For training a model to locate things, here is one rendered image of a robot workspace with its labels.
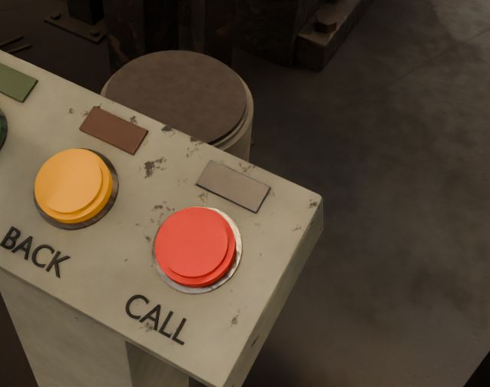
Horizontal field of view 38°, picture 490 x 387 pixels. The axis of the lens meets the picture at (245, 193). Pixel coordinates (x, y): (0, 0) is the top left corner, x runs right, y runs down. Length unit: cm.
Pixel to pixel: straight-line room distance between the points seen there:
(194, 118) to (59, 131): 15
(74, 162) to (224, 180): 8
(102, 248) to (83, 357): 12
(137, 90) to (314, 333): 57
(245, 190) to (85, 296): 10
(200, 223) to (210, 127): 18
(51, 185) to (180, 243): 8
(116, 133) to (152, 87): 17
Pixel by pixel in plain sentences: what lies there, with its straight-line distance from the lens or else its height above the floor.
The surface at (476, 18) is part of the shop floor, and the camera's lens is 161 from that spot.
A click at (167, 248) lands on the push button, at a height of 61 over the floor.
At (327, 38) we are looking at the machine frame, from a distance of 135.
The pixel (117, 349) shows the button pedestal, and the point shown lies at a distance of 42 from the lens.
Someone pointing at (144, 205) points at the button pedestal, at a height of 60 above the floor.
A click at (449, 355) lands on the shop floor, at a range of 106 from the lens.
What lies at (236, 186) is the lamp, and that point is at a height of 62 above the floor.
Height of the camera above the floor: 89
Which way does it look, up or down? 51 degrees down
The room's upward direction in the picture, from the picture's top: 6 degrees clockwise
